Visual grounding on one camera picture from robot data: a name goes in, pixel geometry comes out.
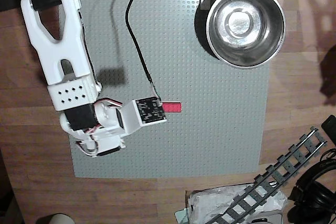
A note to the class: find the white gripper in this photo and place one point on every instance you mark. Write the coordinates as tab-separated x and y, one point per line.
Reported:
108	152

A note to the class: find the red lego block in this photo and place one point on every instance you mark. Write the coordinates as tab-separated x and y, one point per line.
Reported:
173	107

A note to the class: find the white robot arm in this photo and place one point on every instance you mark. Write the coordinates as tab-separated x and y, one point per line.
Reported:
65	51

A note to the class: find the grey lego baseplate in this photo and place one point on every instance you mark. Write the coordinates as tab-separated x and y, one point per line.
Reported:
197	129

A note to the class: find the grey lego train track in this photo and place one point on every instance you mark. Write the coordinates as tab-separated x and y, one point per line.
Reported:
287	167

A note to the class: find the white paper cup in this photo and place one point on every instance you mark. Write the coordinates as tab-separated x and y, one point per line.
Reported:
53	219

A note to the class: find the pale green box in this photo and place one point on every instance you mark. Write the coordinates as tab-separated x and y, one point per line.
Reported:
181	217

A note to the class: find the white plastic bag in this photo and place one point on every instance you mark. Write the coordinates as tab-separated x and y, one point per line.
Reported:
210	203

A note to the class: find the stainless steel bowl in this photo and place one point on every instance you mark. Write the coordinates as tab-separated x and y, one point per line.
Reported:
244	24

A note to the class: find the black headphones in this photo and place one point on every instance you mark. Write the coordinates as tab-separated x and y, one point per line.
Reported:
315	190

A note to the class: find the small black device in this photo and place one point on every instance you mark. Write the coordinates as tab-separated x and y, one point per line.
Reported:
330	127

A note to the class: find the white camera box black board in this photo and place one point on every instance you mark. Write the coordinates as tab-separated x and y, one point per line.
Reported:
131	119

